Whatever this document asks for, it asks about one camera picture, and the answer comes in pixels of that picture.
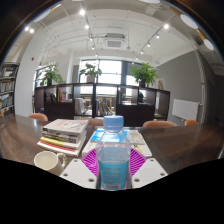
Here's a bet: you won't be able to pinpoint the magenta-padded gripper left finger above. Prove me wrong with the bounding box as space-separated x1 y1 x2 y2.
59 148 100 190

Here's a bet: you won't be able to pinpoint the white wall board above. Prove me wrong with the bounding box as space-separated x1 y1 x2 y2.
171 98 200 121

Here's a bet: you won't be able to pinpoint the bushy drooping potted plant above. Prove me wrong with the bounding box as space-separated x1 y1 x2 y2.
39 64 64 87

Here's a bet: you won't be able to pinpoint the white red-edged book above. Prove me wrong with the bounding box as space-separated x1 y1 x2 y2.
36 139 86 158

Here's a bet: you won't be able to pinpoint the cream ceramic mug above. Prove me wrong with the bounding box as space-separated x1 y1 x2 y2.
33 150 68 177

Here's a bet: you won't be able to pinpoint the small white-potted plant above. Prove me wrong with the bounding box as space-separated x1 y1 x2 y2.
79 62 103 84

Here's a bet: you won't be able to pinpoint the ceiling track spotlights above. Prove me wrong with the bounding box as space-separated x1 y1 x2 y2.
23 8 171 56

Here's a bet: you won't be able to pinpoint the round white ceiling lamps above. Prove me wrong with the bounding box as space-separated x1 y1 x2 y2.
138 0 215 51

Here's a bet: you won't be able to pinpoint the clear blue-capped water bottle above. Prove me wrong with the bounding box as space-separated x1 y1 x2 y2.
95 115 132 191

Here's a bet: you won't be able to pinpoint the tall dark bookshelf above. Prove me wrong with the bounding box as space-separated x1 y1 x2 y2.
0 62 20 118

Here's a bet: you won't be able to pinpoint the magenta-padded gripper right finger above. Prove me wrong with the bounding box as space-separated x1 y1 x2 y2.
128 148 169 190

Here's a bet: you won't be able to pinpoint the ceiling air conditioner unit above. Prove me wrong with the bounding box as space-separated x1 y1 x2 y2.
103 32 128 49

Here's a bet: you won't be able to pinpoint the large flat blue-cover book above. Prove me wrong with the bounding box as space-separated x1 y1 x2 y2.
81 128 153 159

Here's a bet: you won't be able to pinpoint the large dark-potted green plant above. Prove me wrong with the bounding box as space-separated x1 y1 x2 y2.
129 62 160 88

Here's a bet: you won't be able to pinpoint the orange chairs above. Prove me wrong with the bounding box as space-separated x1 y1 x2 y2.
27 112 200 128

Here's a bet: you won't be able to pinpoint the low dark shelf unit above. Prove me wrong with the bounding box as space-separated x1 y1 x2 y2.
33 82 171 127

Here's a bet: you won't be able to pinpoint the yellow-spined book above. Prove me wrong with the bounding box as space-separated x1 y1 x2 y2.
39 135 86 148

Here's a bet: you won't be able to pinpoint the dark-spined book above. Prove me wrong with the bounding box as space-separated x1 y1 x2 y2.
41 130 87 141

